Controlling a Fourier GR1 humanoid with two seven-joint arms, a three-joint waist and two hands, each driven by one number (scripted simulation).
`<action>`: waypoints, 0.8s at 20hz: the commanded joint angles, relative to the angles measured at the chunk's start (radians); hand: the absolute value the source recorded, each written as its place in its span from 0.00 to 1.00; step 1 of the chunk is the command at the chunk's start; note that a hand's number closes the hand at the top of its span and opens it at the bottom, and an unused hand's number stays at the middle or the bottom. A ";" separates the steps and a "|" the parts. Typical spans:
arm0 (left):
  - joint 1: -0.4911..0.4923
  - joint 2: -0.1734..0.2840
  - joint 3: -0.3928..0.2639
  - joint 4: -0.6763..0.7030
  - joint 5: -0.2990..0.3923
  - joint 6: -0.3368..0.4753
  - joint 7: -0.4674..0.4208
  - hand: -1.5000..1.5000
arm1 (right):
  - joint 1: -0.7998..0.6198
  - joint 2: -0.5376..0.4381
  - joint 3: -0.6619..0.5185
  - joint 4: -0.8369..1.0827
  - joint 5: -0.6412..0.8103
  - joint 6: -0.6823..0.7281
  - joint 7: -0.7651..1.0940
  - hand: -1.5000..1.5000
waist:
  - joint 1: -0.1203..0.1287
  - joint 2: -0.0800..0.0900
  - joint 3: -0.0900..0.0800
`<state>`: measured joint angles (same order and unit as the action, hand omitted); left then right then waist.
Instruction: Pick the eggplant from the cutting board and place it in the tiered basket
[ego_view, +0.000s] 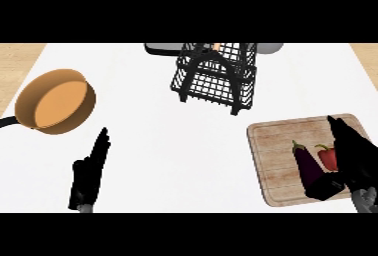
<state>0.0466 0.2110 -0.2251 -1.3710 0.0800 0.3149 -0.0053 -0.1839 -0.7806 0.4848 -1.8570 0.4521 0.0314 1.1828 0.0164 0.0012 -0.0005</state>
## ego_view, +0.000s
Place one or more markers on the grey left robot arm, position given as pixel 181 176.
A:
pixel 85 208

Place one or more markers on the dark purple eggplant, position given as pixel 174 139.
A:
pixel 308 164

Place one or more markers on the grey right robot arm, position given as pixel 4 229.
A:
pixel 367 200

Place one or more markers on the wooden cutting board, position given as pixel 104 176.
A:
pixel 275 156

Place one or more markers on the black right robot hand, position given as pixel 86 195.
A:
pixel 354 156

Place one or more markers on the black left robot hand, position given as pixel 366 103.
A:
pixel 88 176

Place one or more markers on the red bell pepper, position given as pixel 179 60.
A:
pixel 329 158

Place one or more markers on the grey appliance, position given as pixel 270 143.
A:
pixel 163 48

